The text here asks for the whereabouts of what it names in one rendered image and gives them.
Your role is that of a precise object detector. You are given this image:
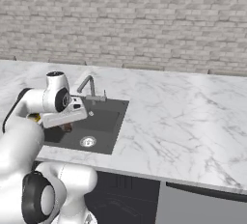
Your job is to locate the dark grey sink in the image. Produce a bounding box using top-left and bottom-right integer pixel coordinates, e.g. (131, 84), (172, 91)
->
(42, 96), (130, 155)

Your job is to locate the yellow sponge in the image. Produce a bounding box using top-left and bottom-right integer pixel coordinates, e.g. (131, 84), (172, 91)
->
(27, 113), (41, 124)

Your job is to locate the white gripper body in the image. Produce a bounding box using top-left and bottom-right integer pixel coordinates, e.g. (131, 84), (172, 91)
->
(41, 104), (89, 129)

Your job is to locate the black dishwasher handle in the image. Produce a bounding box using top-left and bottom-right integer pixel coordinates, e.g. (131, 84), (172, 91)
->
(165, 182), (247, 204)

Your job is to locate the grey dishwasher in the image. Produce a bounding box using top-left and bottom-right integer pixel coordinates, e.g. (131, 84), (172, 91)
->
(155, 181), (247, 224)

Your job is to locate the dark cupboard door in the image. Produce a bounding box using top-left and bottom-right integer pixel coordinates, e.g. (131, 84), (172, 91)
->
(84, 170), (161, 224)

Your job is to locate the grey metal tap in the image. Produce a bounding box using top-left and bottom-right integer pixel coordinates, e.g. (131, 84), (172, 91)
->
(76, 74), (108, 104)

